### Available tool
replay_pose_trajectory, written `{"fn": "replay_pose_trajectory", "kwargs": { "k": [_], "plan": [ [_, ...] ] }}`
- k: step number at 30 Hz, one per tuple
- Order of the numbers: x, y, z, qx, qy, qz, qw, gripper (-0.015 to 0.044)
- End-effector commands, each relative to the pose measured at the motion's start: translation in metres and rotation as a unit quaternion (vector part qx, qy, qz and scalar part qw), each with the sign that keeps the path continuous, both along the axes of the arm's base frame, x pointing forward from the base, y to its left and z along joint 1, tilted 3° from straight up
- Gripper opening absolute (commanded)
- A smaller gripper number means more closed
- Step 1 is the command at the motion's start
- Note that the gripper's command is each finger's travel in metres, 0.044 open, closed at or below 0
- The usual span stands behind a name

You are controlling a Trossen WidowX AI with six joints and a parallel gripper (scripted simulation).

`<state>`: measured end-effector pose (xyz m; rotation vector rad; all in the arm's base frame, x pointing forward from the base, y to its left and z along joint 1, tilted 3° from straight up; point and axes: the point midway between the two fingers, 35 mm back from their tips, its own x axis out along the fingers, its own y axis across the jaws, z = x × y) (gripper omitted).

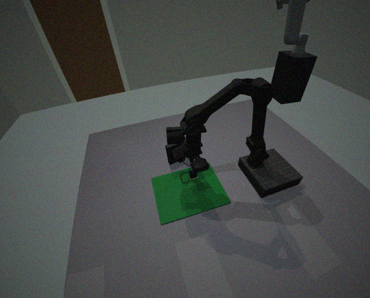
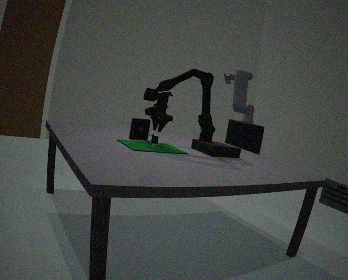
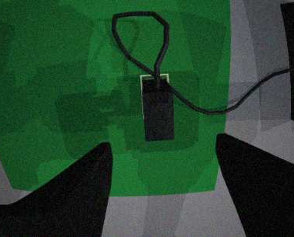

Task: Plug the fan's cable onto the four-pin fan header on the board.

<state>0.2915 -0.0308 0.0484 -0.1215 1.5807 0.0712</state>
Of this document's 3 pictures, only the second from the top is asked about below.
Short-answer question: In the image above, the green circuit board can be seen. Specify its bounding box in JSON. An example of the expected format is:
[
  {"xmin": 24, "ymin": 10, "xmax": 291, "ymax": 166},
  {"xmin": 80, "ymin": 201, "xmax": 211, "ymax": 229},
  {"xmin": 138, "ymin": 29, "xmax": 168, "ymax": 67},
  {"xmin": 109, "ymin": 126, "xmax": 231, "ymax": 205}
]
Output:
[{"xmin": 117, "ymin": 139, "xmax": 188, "ymax": 154}]

